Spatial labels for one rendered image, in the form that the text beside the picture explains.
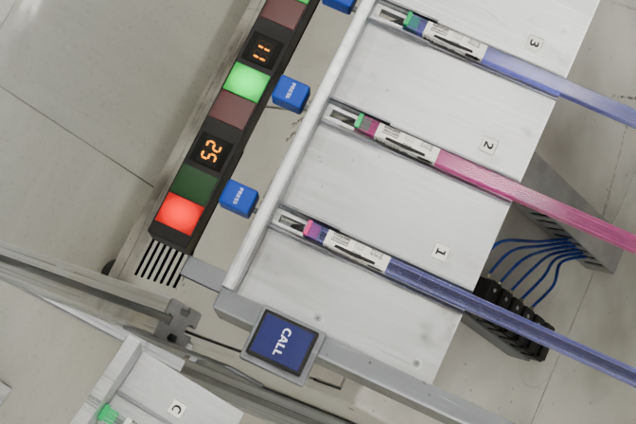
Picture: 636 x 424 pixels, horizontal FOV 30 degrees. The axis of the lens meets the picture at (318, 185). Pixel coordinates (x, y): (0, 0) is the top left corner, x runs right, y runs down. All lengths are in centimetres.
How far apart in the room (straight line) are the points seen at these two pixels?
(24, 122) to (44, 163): 7
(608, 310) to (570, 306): 9
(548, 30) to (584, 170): 47
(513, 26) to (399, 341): 32
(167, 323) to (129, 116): 74
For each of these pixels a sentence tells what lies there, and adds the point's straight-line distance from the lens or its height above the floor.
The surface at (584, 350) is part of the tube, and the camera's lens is 106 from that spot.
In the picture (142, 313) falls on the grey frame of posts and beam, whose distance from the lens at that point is 114.
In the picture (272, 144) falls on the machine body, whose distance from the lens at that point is 164.
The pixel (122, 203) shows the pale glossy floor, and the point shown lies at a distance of 184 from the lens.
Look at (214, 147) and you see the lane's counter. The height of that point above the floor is 66.
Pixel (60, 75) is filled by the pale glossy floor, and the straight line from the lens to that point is 176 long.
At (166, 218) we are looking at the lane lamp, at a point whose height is 65.
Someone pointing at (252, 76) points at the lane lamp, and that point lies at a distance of 112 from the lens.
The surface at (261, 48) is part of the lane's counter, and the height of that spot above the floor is 65.
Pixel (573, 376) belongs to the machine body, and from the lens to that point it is 164.
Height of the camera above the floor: 154
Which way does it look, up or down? 48 degrees down
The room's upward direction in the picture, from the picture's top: 101 degrees clockwise
